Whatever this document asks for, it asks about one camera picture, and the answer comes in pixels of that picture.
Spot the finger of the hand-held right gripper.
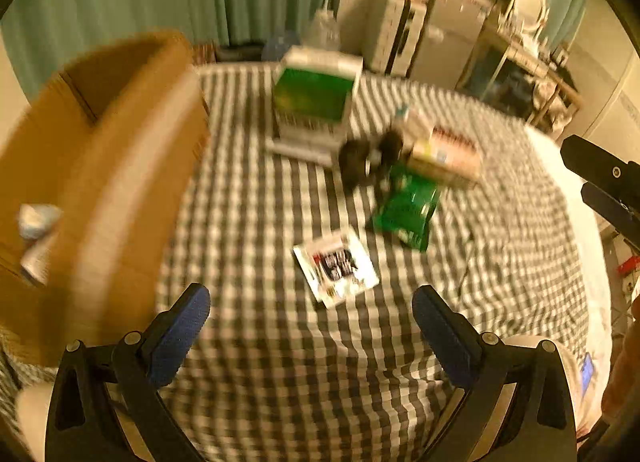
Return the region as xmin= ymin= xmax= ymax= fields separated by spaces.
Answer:
xmin=581 ymin=183 xmax=640 ymax=239
xmin=560 ymin=135 xmax=640 ymax=195

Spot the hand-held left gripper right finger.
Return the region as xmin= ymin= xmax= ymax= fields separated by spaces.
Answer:
xmin=411 ymin=285 xmax=581 ymax=462

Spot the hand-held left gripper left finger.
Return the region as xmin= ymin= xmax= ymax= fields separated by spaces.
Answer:
xmin=45 ymin=283 xmax=212 ymax=462

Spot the white printed card packet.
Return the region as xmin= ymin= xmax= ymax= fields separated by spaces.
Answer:
xmin=292 ymin=229 xmax=381 ymax=308

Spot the brown cardboard box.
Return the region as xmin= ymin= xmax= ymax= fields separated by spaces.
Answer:
xmin=0 ymin=30 xmax=213 ymax=368

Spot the white cloth bundle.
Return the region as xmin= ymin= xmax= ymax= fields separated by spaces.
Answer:
xmin=17 ymin=205 xmax=63 ymax=240

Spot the person's right forearm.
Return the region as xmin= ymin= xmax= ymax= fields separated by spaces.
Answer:
xmin=602 ymin=292 xmax=640 ymax=425

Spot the wooden rack shelf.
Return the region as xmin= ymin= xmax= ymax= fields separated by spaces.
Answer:
xmin=455 ymin=17 xmax=586 ymax=128

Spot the checked tablecloth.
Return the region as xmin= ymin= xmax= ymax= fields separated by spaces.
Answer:
xmin=0 ymin=62 xmax=591 ymax=462

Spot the green snack packet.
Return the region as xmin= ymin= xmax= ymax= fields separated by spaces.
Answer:
xmin=367 ymin=162 xmax=443 ymax=253

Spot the small blue screen device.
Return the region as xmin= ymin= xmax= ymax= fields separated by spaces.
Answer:
xmin=579 ymin=354 xmax=597 ymax=388

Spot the tan box with red stripe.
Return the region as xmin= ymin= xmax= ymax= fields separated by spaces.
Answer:
xmin=407 ymin=125 xmax=483 ymax=190

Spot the white round vanity mirror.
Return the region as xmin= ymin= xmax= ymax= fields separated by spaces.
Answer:
xmin=512 ymin=0 xmax=548 ymax=43

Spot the grey cabinet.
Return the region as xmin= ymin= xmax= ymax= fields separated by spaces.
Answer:
xmin=422 ymin=0 xmax=501 ymax=88

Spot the black plastic object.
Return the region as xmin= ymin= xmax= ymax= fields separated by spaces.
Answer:
xmin=337 ymin=129 xmax=406 ymax=190

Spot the silver foil blister tray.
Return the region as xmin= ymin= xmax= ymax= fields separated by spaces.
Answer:
xmin=265 ymin=135 xmax=346 ymax=166

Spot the white cabinet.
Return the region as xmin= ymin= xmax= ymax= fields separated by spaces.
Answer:
xmin=362 ymin=0 xmax=431 ymax=76

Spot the green and white box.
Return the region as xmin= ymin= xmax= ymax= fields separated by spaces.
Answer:
xmin=272 ymin=45 xmax=363 ymax=138

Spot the clear plastic bottle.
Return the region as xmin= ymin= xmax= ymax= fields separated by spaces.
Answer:
xmin=302 ymin=10 xmax=343 ymax=50

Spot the blue round container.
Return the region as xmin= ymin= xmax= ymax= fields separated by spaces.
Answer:
xmin=262 ymin=30 xmax=301 ymax=63

